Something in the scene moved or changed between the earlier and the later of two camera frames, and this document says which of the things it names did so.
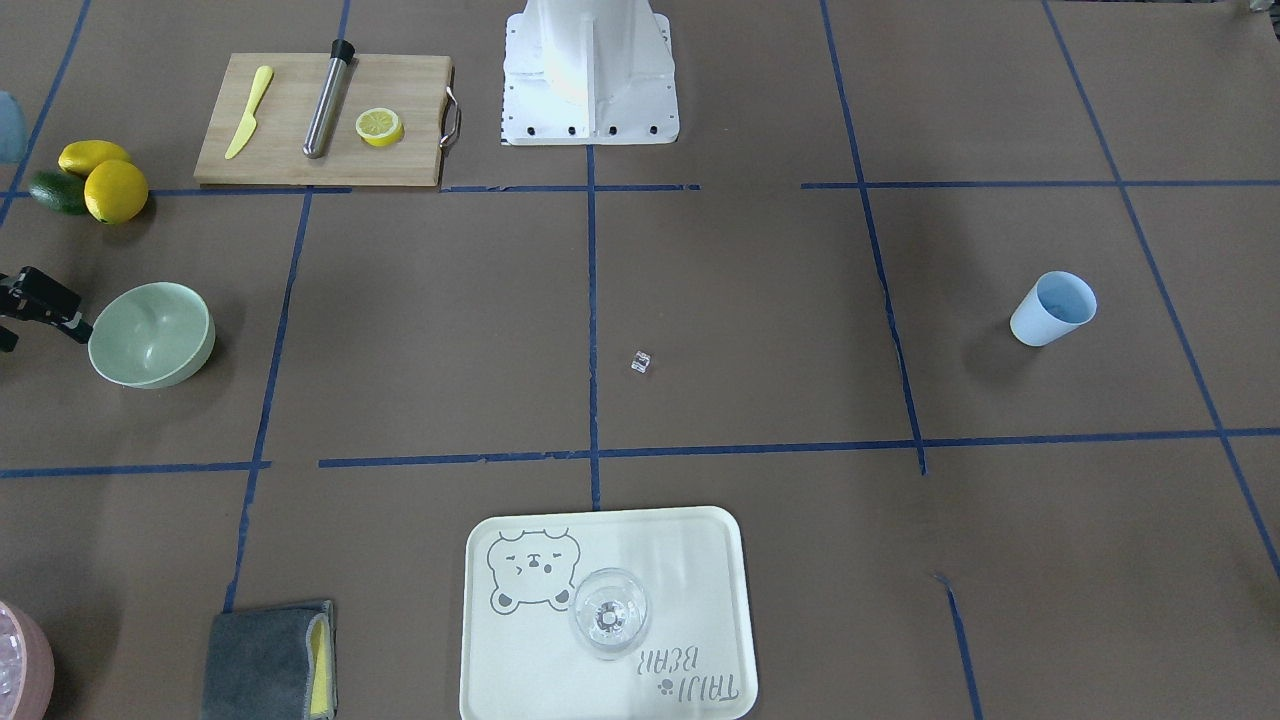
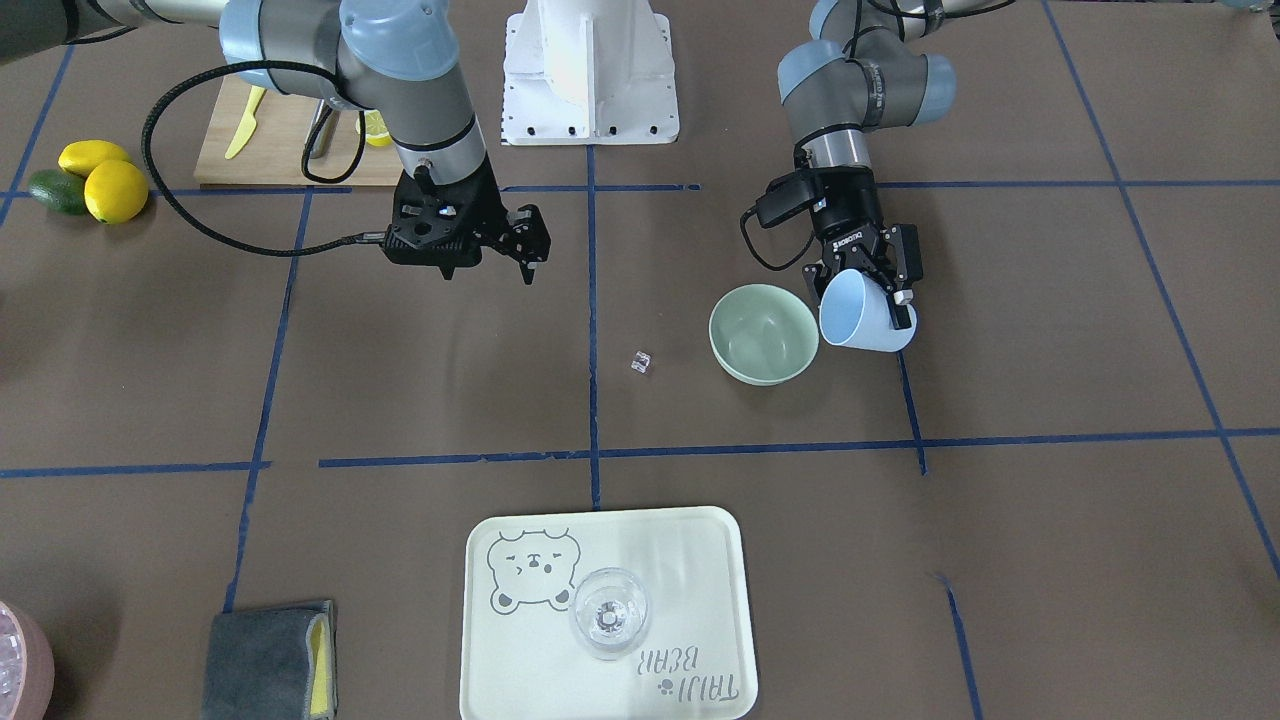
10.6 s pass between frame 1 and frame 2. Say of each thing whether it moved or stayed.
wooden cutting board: stayed
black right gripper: moved
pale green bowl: moved
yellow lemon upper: stayed
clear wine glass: stayed
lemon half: stayed
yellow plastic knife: stayed
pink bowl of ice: stayed
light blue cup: moved
